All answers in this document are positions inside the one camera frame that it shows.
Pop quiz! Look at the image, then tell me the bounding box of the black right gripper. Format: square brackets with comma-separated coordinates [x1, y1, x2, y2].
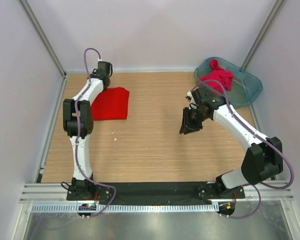
[180, 106, 208, 135]

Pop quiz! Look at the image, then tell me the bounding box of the red t shirt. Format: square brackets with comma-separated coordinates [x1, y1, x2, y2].
[91, 87, 130, 121]

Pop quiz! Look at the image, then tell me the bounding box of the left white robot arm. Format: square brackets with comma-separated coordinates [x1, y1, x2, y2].
[63, 61, 113, 200]

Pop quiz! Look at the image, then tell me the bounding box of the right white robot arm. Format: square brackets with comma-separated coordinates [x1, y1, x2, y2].
[179, 87, 283, 198]

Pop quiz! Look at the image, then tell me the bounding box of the magenta t shirt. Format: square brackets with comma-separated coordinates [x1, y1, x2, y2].
[200, 59, 234, 93]

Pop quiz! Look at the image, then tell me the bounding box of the teal plastic bin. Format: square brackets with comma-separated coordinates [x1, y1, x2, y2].
[194, 57, 262, 108]

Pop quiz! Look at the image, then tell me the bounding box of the left aluminium corner post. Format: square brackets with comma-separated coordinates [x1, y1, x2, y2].
[18, 0, 66, 78]

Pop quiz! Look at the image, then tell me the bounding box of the aluminium corner post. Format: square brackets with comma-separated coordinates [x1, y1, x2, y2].
[241, 0, 286, 70]
[18, 0, 66, 78]

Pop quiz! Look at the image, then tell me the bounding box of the right aluminium corner post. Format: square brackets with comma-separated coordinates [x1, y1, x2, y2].
[241, 0, 286, 70]

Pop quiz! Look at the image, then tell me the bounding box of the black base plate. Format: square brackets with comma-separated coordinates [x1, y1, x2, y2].
[66, 181, 245, 206]

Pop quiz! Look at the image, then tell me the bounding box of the aluminium front rail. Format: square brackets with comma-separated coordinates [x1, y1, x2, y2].
[20, 183, 294, 203]

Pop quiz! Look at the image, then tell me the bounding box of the white slotted cable duct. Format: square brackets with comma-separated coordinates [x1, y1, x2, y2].
[31, 202, 219, 214]

